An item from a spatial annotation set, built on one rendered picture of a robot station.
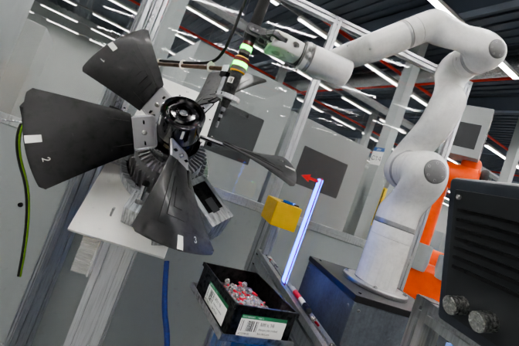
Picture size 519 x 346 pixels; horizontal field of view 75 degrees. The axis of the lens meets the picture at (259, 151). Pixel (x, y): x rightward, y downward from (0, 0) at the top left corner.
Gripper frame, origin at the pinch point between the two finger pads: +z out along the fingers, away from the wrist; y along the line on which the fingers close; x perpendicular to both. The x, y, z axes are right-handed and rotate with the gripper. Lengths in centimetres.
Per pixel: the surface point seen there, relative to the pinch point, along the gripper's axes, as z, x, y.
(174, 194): 5, -48, -17
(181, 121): 9.4, -31.7, -7.3
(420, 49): -381, 331, 560
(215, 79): 5.1, -12.7, 20.1
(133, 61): 28.9, -19.3, 7.7
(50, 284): 39, -110, 58
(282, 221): -35, -51, 21
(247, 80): -4.7, -10.4, 12.9
